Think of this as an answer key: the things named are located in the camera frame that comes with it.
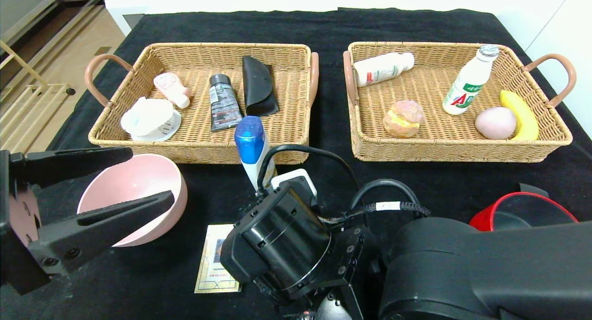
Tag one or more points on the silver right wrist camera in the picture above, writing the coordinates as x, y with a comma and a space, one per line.
296, 177

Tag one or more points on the grey metal shelf frame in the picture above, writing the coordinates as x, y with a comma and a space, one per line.
23, 5

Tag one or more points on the small pink lotion bottle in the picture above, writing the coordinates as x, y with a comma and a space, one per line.
170, 87

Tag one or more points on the white milk bottle silver cap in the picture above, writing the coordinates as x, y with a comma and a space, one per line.
469, 84

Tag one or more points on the white cabinet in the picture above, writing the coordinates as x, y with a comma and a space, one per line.
555, 33

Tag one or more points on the black grey squeeze tube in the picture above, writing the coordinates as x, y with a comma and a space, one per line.
224, 104

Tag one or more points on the pink bowl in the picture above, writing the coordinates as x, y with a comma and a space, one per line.
134, 181

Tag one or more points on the white table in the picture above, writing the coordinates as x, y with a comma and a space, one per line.
134, 1

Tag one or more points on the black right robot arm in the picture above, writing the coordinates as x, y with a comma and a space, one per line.
462, 273

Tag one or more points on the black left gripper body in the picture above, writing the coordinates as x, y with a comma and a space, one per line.
15, 227

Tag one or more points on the beige metal rack on wheels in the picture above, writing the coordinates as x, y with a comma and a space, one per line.
24, 64

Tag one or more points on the black soft pouch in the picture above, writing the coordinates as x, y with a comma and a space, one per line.
258, 88

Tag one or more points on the white bottle blue cap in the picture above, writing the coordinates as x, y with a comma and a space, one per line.
249, 139

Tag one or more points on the white plastic soap dish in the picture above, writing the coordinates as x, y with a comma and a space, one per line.
149, 118

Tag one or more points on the dark table cloth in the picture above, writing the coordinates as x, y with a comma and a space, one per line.
462, 181

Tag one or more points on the toy cream puff bun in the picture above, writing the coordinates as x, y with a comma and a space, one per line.
403, 120

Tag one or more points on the pale pink toy egg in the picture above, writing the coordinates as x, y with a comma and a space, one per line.
495, 123

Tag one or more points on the gold bordered card box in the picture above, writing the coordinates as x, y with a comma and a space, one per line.
210, 269

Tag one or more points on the white bottle red green label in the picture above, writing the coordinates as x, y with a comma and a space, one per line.
381, 69

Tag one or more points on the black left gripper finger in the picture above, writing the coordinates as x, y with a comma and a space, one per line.
69, 165
60, 250

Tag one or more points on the yellow toy banana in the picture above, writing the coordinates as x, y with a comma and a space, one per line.
525, 121

